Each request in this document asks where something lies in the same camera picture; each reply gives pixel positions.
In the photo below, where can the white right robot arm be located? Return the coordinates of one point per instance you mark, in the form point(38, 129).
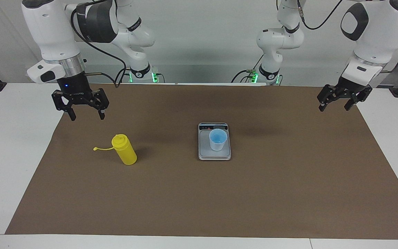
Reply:
point(52, 31)

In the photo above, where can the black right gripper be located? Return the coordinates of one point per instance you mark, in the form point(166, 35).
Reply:
point(74, 88)

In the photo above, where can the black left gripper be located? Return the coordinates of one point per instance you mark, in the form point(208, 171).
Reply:
point(348, 89)

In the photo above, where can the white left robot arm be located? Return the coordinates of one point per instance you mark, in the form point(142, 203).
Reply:
point(375, 38)

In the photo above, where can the light blue plastic cup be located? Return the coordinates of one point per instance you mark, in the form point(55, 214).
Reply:
point(217, 141)

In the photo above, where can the brown table mat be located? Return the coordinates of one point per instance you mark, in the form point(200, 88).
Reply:
point(199, 200)

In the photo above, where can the silver digital kitchen scale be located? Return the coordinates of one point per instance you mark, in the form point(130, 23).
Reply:
point(204, 152)

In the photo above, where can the yellow squeeze bottle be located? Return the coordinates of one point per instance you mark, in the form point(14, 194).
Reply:
point(125, 154)

